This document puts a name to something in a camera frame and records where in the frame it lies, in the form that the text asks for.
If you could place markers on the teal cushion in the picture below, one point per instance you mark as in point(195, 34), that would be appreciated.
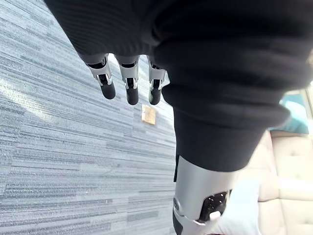
point(294, 115)

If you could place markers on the white cushion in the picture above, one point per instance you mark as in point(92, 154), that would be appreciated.
point(240, 208)

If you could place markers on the beige tufted sofa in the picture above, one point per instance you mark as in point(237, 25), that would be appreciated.
point(286, 176)

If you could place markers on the brass floor socket plate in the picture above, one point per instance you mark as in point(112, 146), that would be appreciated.
point(148, 114)

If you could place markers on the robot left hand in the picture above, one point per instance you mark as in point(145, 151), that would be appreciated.
point(195, 61)

